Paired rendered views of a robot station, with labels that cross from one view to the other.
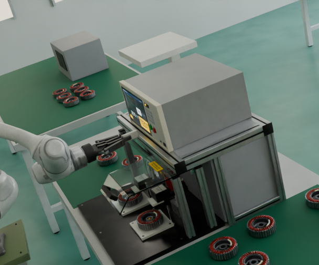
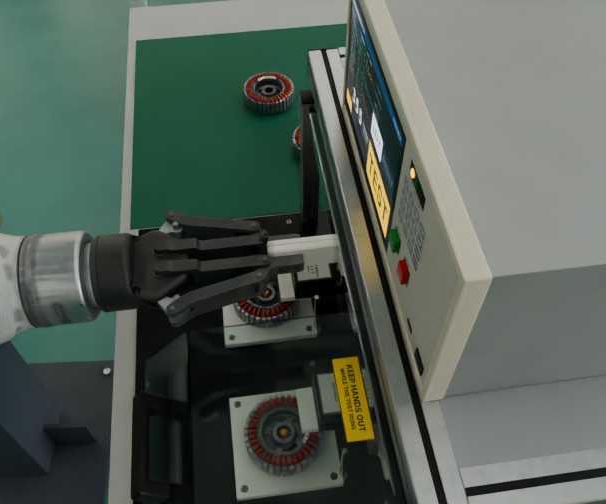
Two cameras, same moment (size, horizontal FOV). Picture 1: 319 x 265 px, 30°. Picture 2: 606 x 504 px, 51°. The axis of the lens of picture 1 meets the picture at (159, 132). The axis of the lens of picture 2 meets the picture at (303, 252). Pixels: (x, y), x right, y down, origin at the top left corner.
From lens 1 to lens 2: 189 cm
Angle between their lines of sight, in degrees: 30
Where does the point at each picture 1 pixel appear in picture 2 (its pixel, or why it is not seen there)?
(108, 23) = not seen: outside the picture
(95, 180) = (217, 151)
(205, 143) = (581, 435)
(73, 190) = (156, 160)
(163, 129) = (446, 351)
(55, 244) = not seen: hidden behind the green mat
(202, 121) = not seen: outside the picture
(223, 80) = not seen: outside the picture
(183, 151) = (481, 430)
